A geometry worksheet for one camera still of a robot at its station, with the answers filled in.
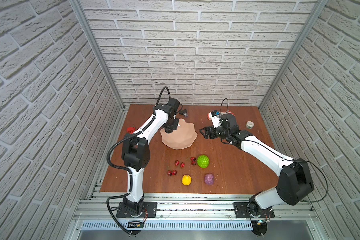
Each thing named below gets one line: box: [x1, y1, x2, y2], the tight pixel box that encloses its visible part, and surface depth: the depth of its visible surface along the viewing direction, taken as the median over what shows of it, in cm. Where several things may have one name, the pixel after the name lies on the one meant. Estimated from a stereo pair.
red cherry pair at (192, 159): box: [190, 156, 197, 166], surface depth 91 cm
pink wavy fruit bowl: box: [160, 118, 198, 150], surface depth 102 cm
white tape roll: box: [245, 120, 255, 129], surface depth 109 cm
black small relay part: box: [179, 108, 188, 118], surface depth 116 cm
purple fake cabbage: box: [204, 173, 214, 185], surface depth 81 cm
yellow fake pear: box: [181, 173, 192, 186], surface depth 81 cm
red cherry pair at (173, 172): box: [167, 169, 177, 177], surface depth 87 cm
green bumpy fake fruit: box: [196, 154, 210, 169], surface depth 87 cm
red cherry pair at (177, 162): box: [174, 160, 185, 168], surface depth 91 cm
